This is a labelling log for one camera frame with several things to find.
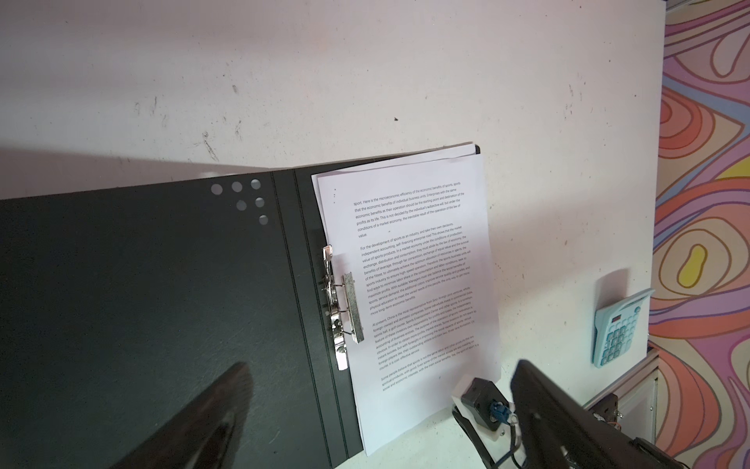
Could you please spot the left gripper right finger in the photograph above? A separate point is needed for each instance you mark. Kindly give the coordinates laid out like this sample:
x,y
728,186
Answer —
x,y
558,433

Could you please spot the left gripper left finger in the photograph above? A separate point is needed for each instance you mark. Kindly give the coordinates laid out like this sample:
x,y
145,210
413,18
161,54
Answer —
x,y
206,433

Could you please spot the blue clip folder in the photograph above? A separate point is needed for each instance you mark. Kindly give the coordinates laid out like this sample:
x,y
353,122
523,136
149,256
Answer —
x,y
120,306

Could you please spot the metal folder lever clip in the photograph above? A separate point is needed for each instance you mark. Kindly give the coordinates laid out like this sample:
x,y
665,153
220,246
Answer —
x,y
342,309

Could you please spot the paper sheet with green highlight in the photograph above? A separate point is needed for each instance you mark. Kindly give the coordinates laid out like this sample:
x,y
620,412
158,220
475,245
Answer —
x,y
445,153

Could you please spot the teal calculator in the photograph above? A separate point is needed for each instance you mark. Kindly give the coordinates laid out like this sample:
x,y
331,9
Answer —
x,y
615,327

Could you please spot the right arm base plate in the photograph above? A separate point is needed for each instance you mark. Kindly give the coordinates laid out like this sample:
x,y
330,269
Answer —
x,y
606,410

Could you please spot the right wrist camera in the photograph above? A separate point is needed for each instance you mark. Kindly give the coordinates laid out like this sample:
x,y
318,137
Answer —
x,y
487,410

